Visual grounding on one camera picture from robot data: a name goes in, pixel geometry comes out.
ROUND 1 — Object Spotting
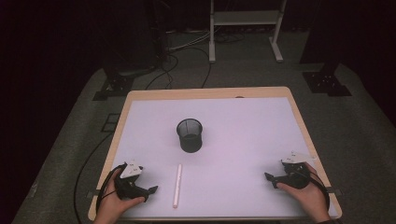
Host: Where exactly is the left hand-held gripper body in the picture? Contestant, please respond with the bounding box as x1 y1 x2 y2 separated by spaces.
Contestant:
114 161 150 201

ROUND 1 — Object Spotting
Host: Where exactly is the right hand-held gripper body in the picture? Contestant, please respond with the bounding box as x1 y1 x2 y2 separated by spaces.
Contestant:
274 151 316 190

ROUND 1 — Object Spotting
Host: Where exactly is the white pen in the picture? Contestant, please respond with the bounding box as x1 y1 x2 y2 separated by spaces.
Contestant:
172 163 183 209

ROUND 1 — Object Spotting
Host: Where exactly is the black mesh pen holder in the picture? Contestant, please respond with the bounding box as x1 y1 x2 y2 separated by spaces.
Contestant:
176 118 204 154

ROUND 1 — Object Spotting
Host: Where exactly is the person's left hand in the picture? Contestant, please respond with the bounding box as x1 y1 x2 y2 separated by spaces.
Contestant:
97 169 147 219

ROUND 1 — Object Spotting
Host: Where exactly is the person's right hand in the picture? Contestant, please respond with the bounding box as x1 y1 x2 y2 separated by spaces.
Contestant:
276 163 330 222

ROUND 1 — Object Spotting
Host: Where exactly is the dark tape strip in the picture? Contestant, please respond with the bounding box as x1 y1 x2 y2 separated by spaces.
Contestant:
86 189 106 199
325 186 343 196

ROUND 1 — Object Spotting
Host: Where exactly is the white table mat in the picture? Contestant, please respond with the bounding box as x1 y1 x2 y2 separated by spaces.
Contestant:
102 96 339 219

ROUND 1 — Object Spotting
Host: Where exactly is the dark stand column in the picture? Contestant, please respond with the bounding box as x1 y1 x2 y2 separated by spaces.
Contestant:
299 0 347 76

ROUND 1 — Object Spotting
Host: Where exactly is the tall black equipment box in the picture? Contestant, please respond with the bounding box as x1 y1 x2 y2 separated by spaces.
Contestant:
102 0 163 77

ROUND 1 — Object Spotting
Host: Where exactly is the left hand-held gripper black cable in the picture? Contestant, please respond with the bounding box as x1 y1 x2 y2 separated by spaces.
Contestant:
95 163 126 217

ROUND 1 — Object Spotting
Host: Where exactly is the hand-held gripper black cable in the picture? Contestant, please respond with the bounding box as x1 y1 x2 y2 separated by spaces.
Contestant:
306 170 332 213
95 163 126 217

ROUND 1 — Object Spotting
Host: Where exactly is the right hand-held gripper black cable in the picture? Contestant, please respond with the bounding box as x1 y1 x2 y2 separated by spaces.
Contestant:
306 170 332 213

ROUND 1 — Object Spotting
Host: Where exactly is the long black floor cable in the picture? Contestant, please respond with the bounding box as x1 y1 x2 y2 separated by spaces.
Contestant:
73 132 114 224

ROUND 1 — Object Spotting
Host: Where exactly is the black stand base plate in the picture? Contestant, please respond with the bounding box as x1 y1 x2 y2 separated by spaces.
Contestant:
92 73 135 102
302 70 353 97

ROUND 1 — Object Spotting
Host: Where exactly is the black looped floor cable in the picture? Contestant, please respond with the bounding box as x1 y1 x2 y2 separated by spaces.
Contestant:
144 50 180 91

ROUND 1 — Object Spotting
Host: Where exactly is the black curved floor cable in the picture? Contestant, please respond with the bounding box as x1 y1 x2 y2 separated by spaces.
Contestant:
174 46 213 90

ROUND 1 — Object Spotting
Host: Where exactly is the white floor cables bundle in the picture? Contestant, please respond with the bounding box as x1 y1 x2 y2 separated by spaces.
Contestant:
165 28 213 52

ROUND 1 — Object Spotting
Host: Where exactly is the white metal stand frame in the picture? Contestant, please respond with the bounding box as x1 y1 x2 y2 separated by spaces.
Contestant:
208 0 288 64

